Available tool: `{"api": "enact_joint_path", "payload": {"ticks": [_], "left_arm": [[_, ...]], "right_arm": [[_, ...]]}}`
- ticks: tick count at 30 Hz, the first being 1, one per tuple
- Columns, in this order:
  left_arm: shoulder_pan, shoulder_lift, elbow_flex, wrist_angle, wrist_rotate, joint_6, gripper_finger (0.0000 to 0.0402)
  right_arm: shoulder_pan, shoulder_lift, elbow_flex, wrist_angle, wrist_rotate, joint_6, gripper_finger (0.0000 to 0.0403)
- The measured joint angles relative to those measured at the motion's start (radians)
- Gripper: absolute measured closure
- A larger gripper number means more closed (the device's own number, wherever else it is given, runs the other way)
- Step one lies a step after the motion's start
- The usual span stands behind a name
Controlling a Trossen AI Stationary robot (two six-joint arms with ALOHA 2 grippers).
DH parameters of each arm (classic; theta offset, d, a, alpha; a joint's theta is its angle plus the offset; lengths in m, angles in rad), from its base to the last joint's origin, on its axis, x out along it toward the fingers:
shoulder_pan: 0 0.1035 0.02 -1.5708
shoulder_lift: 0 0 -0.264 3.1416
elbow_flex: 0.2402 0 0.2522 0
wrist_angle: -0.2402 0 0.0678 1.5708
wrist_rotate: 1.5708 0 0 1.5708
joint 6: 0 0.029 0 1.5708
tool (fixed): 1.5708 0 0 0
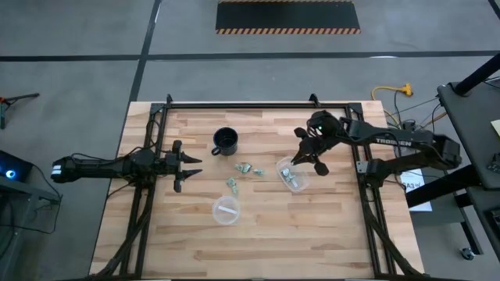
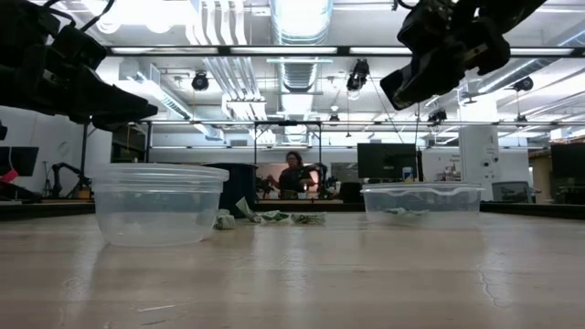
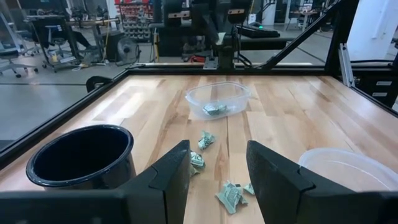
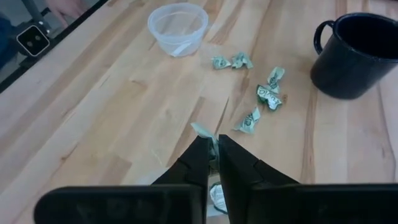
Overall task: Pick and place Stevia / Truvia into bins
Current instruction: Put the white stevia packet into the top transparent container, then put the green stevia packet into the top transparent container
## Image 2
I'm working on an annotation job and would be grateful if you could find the black overhead crossbar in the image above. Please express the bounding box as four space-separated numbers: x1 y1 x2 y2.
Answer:
104 44 585 58

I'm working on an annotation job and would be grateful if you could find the black computer monitor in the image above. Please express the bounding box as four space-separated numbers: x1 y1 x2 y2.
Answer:
0 145 40 178
356 143 424 180

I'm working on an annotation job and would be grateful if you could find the black background workstation frame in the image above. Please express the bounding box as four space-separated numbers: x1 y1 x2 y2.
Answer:
75 119 585 202

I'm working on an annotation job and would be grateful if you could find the black mug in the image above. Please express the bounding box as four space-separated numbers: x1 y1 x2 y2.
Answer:
203 163 260 219

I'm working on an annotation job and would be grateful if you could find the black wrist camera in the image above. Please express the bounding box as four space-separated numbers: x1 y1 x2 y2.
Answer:
396 0 461 47
48 25 109 70

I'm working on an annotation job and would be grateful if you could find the round clear plastic container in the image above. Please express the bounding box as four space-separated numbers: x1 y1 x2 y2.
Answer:
90 163 230 248

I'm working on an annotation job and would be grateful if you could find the silver ventilation duct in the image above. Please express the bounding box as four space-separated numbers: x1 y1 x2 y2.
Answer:
269 0 334 92

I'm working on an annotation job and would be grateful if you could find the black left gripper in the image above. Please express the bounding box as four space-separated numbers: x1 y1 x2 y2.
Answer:
0 58 159 134

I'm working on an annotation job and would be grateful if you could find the person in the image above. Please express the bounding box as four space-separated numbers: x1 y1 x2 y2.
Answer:
267 151 319 201

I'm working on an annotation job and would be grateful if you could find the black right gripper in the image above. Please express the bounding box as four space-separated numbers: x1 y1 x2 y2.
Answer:
379 8 511 111

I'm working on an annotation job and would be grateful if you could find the dark background shelf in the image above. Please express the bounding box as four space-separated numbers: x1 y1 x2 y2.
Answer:
111 122 150 165

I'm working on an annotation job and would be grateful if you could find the rectangular clear plastic container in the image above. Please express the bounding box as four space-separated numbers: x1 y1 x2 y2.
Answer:
359 181 485 229

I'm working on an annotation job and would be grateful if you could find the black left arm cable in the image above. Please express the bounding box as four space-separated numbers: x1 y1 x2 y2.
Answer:
43 0 116 33

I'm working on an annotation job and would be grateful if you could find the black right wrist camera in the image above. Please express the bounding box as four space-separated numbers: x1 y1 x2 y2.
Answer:
396 0 461 47

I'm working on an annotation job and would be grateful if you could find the black aluminium table frame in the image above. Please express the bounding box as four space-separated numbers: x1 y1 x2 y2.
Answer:
0 198 585 221

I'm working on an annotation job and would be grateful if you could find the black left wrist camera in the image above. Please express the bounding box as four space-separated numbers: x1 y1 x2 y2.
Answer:
48 25 109 70

